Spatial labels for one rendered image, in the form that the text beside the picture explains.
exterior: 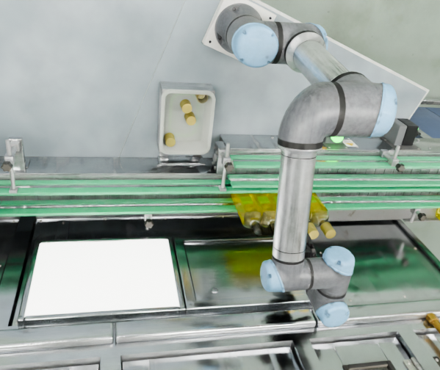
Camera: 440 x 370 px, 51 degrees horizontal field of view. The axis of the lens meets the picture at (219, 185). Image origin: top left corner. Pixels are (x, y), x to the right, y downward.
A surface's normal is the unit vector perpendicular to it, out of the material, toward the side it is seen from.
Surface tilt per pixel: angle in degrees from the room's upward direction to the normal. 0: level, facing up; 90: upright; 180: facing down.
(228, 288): 90
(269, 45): 8
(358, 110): 19
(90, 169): 90
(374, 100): 40
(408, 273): 90
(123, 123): 0
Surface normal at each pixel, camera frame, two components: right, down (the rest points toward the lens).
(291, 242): -0.04, 0.31
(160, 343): 0.11, -0.87
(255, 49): 0.07, 0.51
